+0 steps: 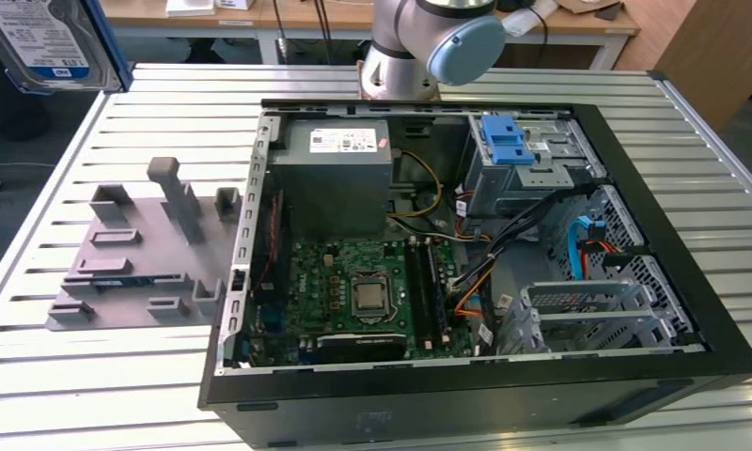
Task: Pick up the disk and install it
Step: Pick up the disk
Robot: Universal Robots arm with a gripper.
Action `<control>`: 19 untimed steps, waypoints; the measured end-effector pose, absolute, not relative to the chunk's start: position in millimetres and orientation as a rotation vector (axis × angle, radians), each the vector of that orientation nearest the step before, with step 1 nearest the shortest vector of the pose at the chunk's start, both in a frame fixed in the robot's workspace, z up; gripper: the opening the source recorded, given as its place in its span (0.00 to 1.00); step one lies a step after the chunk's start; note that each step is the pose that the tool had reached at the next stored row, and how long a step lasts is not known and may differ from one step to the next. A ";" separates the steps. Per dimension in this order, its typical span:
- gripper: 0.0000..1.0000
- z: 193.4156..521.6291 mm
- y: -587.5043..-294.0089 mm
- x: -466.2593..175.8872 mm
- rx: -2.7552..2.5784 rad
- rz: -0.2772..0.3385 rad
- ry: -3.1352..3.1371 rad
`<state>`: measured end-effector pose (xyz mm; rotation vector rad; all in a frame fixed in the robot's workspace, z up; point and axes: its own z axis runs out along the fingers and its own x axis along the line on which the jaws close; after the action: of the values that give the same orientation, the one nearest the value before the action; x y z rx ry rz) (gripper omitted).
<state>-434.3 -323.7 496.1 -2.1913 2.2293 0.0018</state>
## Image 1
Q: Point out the black graphics card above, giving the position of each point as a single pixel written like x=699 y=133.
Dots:
x=363 y=345

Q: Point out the hard disk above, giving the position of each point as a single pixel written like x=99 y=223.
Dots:
x=44 y=37

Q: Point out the silver drive cage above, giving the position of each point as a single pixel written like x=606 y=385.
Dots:
x=507 y=188

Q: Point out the grey parts rack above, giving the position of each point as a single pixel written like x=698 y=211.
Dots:
x=151 y=263

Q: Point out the wooden desk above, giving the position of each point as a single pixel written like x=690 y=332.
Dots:
x=244 y=16

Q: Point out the silver disk bay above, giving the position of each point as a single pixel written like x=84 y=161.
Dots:
x=602 y=319

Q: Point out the black RAM slot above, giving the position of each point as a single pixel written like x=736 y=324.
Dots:
x=420 y=291
x=438 y=291

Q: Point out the black case fan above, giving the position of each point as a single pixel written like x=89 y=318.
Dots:
x=268 y=221

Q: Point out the brown wooden cabinet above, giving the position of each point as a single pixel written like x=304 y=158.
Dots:
x=715 y=47

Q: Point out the grey power supply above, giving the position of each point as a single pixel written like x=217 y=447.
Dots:
x=325 y=188

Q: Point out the brown cardboard piece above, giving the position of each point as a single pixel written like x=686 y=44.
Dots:
x=586 y=7

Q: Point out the green motherboard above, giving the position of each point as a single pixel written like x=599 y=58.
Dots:
x=325 y=282

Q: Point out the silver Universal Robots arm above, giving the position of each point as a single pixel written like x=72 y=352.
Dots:
x=401 y=56

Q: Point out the blue drive cage latch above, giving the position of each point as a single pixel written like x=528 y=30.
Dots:
x=507 y=141

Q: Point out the white cardboard box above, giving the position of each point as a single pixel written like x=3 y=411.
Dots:
x=191 y=7

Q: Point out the black PC case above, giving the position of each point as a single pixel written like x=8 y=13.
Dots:
x=476 y=394

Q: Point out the small white labelled box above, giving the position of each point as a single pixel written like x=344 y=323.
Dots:
x=232 y=4

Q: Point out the silver CPU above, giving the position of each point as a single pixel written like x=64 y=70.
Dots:
x=371 y=296

